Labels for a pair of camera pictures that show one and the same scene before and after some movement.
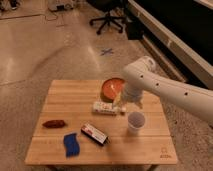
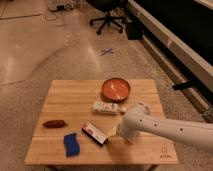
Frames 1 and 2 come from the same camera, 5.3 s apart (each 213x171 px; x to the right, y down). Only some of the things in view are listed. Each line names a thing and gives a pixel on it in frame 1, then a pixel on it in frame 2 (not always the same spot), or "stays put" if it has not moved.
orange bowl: x=111 y=88 stays put
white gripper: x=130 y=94 -> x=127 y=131
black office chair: x=116 y=10 stays put
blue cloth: x=72 y=145 stays put
